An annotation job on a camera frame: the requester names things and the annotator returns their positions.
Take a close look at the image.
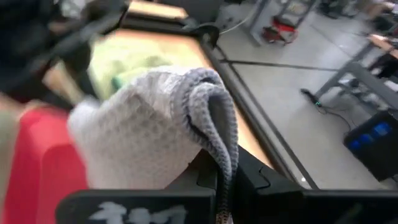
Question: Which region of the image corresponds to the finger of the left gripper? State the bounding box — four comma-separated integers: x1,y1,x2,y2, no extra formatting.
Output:
62,43,100,102

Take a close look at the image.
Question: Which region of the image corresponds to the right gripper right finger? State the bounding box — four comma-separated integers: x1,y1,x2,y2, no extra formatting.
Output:
233,146,398,224

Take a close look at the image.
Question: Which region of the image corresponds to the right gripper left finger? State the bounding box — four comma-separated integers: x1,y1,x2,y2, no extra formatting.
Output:
55,149,218,224

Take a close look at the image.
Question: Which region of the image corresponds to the sage towel with teal edge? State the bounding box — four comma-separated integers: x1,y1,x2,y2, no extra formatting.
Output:
88,37,175,100

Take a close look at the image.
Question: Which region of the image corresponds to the grey microfiber towel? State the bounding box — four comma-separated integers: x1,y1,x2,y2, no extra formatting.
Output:
67,64,240,224

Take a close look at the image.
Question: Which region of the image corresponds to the black box with blue lights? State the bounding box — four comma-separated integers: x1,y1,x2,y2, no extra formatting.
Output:
343,109,398,183

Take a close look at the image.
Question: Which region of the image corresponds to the red plastic tray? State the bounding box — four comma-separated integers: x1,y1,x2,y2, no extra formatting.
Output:
0,107,90,224

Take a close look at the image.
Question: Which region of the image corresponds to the black power strip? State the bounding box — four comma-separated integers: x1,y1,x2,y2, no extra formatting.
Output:
299,88,323,108

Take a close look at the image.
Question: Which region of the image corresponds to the grey metal table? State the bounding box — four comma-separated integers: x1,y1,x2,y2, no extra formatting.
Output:
313,34,398,110

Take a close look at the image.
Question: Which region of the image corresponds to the red low cart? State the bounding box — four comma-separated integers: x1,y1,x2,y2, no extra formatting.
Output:
261,16,300,46

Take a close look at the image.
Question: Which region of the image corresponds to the black metal table frame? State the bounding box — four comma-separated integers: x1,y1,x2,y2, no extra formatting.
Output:
123,14,320,190

